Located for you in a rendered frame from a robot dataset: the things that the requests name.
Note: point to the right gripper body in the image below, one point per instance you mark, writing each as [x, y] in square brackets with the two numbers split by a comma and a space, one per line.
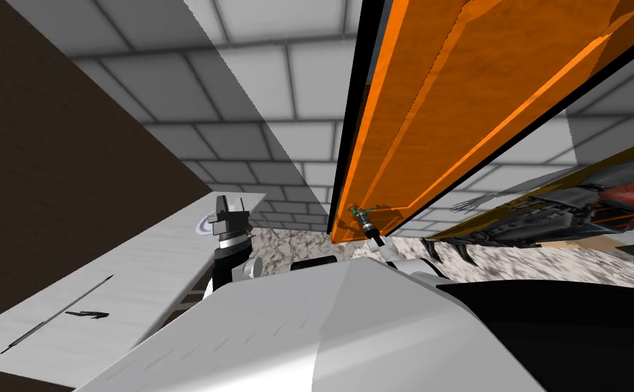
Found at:
[367, 224]

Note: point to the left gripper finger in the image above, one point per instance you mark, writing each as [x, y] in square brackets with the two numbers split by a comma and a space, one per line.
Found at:
[242, 206]
[222, 206]

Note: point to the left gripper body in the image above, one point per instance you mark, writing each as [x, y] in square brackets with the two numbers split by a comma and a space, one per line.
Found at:
[230, 222]

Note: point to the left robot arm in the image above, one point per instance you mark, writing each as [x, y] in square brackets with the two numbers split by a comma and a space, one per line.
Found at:
[230, 261]

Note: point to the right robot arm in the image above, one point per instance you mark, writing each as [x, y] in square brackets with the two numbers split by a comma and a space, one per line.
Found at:
[556, 337]

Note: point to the white round knob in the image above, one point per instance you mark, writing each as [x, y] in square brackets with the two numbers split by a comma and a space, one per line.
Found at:
[204, 224]

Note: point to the white wooden door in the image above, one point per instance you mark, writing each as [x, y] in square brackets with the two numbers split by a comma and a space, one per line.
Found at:
[132, 294]

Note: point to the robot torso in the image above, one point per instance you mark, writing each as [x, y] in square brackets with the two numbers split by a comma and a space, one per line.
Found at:
[273, 337]

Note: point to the orange wooden door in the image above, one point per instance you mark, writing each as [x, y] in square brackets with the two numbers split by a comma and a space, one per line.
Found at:
[458, 103]

